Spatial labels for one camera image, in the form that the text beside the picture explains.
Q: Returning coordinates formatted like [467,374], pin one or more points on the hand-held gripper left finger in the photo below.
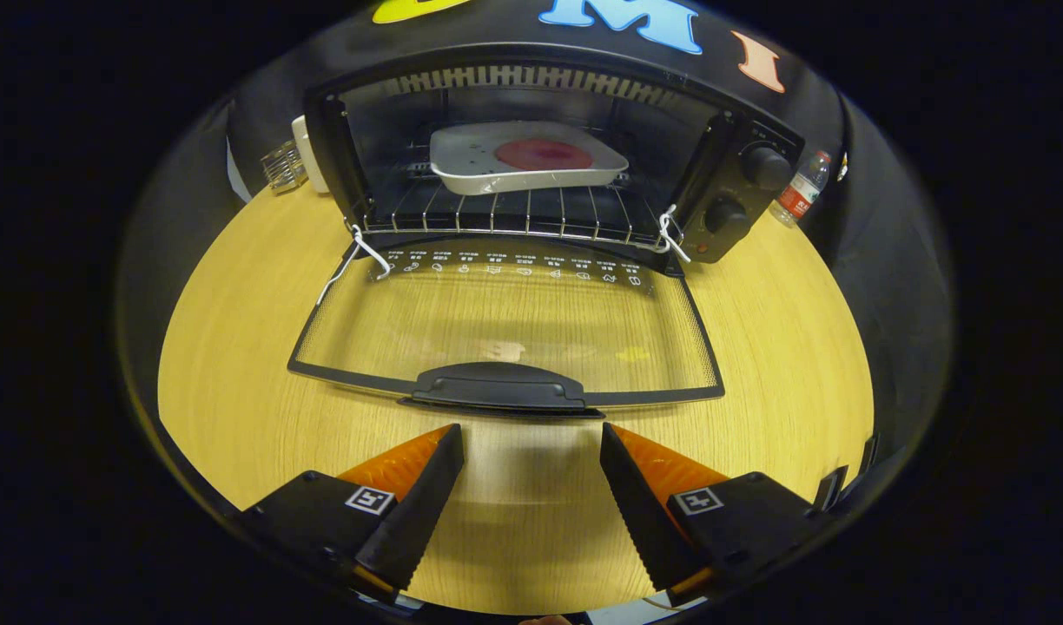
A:
[419,512]

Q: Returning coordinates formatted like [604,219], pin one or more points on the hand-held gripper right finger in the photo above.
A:
[640,512]

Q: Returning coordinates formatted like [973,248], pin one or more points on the glass toaster oven door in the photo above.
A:
[497,386]

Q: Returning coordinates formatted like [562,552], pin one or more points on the white food tray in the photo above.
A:
[462,156]

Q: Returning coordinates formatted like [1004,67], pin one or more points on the pink ham slice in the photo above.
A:
[544,154]

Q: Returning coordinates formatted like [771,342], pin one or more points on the black toaster oven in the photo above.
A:
[731,139]

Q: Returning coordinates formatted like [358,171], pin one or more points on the black oven knob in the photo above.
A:
[725,215]
[766,167]

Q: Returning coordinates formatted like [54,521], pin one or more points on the white toaster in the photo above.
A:
[307,156]

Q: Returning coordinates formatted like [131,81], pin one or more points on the black backdrop cloth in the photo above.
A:
[888,260]

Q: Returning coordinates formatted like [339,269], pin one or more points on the clear water bottle red label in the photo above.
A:
[799,195]

